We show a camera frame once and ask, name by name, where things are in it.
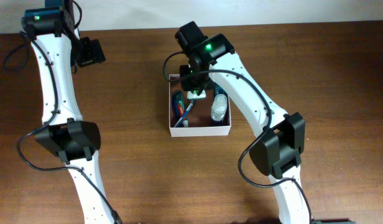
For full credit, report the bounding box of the green white soap box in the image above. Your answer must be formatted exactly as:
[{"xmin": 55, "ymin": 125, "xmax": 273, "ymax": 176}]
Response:
[{"xmin": 187, "ymin": 90, "xmax": 206, "ymax": 100}]

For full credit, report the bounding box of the blue white toothbrush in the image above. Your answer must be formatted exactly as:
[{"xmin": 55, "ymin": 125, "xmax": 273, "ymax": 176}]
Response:
[{"xmin": 174, "ymin": 100, "xmax": 195, "ymax": 128}]

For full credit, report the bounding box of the green red toothpaste tube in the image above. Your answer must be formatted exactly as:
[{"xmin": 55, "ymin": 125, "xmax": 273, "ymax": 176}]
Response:
[{"xmin": 173, "ymin": 90, "xmax": 189, "ymax": 128}]

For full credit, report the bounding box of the teal mouthwash bottle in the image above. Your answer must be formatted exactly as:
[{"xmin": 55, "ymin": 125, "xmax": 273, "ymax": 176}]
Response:
[{"xmin": 213, "ymin": 85, "xmax": 228, "ymax": 98}]

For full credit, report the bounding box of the blue disposable razor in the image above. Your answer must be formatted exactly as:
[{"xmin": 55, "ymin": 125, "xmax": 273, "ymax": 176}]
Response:
[{"xmin": 171, "ymin": 94, "xmax": 179, "ymax": 121}]

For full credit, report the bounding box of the blue foam soap bottle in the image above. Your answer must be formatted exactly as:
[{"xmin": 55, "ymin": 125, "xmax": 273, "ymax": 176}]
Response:
[{"xmin": 211, "ymin": 94, "xmax": 228, "ymax": 126}]

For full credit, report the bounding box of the white pink cardboard box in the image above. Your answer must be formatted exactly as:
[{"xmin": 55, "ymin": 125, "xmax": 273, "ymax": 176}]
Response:
[{"xmin": 167, "ymin": 83, "xmax": 231, "ymax": 137}]

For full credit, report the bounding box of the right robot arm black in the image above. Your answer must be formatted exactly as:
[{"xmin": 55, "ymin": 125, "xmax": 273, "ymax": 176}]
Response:
[{"xmin": 175, "ymin": 21, "xmax": 317, "ymax": 223}]

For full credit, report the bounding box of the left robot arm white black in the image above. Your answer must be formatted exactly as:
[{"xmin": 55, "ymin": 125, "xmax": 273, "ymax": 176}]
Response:
[{"xmin": 21, "ymin": 1, "xmax": 122, "ymax": 223}]

